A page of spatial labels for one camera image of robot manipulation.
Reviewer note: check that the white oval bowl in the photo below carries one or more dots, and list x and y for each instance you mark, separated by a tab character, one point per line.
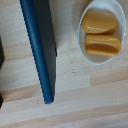
100	6

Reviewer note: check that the black storage box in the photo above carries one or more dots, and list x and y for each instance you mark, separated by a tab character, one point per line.
1	53

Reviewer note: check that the yellow bread roll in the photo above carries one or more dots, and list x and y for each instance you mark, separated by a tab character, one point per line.
102	44
98	22

